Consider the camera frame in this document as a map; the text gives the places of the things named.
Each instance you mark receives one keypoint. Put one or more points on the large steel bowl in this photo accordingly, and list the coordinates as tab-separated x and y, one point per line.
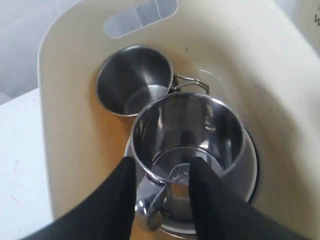
252	162

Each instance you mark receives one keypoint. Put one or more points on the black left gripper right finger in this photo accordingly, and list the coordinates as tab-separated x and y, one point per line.
219	214

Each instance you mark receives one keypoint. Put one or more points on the small steel cup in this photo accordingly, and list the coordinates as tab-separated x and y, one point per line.
190	130

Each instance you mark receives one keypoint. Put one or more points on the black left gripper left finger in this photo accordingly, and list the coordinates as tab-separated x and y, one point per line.
106	214

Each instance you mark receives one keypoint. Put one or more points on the cream bin circle mark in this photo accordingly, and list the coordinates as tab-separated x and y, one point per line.
248	52

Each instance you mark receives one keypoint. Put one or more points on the white backdrop curtain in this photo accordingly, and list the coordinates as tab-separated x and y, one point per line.
23	24

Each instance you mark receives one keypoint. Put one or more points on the cream bin triangle mark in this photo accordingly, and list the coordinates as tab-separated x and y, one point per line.
307	18

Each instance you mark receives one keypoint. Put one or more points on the steel mug in bin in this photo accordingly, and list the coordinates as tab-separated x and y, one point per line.
133	77

